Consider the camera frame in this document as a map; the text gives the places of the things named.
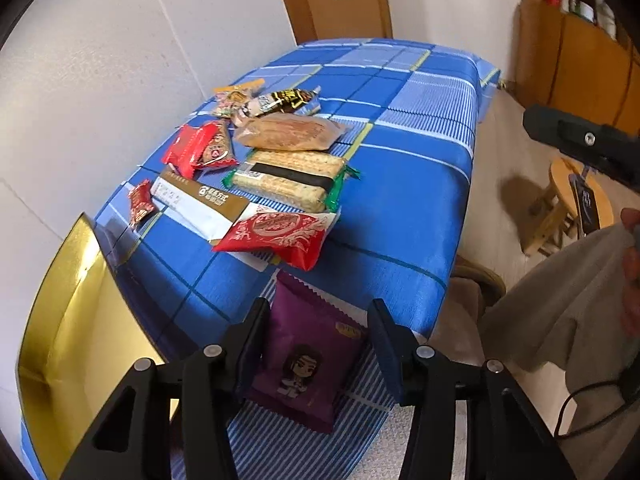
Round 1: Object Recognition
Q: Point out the purple snack packet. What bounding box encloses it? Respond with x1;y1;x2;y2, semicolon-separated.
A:
247;271;369;434

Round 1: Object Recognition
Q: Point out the red white wafer packet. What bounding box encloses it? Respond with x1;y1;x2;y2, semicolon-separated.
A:
213;203;341;271

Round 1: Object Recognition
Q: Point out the red clear triangular snack packet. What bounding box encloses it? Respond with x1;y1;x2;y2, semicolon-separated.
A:
192;120;238;170

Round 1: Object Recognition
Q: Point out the green cracker sandwich packet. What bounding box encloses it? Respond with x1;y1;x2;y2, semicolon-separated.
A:
222;150;360;214

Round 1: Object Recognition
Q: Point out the black yellow chocolate snack packet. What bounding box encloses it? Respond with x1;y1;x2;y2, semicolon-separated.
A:
231;87;321;127

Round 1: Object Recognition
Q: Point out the brown pastry clear packet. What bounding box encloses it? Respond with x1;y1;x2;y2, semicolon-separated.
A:
233;113;352;152

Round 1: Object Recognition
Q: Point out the orange clear nut packet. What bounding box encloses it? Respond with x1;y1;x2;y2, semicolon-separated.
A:
212;78;266;118

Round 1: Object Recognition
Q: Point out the grey sleeve forearm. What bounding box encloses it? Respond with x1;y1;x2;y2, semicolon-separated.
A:
480;224;639;479

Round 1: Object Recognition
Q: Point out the person right hand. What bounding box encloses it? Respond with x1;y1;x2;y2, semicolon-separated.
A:
620;208;640;337

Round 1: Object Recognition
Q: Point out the wooden stool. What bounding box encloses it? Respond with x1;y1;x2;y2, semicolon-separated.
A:
521;157;585;257

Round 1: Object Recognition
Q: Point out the gold metal tin box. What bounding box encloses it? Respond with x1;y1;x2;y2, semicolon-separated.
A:
17;214;164;479

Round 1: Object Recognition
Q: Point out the brown cushion chair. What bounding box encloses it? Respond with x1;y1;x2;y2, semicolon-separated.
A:
428;256;506;365

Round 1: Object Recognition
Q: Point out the blue plaid tablecloth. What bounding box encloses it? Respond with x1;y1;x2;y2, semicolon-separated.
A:
19;37;502;480

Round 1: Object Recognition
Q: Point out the white gold long box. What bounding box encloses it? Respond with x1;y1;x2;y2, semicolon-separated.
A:
151;169;250;245

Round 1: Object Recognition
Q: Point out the small red candy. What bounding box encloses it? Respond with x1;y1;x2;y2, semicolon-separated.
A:
128;179;156;230

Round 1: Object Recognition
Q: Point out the black cable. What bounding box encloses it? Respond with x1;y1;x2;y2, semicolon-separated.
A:
553;378;633;440

